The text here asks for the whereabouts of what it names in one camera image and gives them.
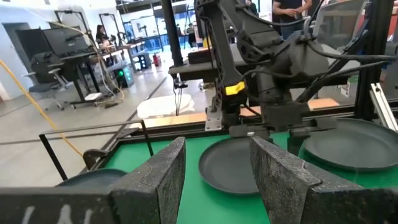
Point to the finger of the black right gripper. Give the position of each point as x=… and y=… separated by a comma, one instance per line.
x=296, y=143

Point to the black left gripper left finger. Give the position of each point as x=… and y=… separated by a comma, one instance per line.
x=155, y=186

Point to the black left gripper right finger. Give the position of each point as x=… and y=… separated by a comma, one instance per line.
x=286, y=186

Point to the dark grey plate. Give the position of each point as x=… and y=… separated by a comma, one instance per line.
x=227, y=165
x=93, y=179
x=351, y=143

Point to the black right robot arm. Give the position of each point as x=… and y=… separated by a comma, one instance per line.
x=224, y=46

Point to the green table mat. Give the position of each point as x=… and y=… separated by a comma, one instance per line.
x=202, y=208

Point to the yellow tape strip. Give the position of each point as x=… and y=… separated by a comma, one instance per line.
x=235, y=88

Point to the black table clamp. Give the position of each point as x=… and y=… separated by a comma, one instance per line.
x=93, y=157

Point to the white cloth bundle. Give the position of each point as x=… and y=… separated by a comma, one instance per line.
x=164, y=105

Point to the silver aluminium extrusion bar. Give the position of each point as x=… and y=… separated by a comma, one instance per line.
x=384, y=105

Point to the black table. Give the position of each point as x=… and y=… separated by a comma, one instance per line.
x=199, y=67

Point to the standing person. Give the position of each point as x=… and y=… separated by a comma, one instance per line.
x=290, y=15

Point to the grey mesh chair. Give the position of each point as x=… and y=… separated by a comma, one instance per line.
x=339, y=25

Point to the computer tower with green light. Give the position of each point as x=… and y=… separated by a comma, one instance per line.
x=124, y=76

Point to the red fire extinguisher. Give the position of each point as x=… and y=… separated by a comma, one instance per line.
x=156, y=59

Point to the black standing desk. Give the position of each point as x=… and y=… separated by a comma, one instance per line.
x=79, y=71

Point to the grey office chair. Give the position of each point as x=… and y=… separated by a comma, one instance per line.
x=46, y=77

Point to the seated person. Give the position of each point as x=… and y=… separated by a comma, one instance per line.
x=101, y=35

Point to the black monitor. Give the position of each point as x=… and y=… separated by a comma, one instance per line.
x=65, y=40

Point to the silver metal bracket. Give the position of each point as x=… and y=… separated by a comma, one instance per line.
x=214, y=119

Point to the black aluminium rig frame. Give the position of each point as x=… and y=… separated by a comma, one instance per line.
x=373, y=62

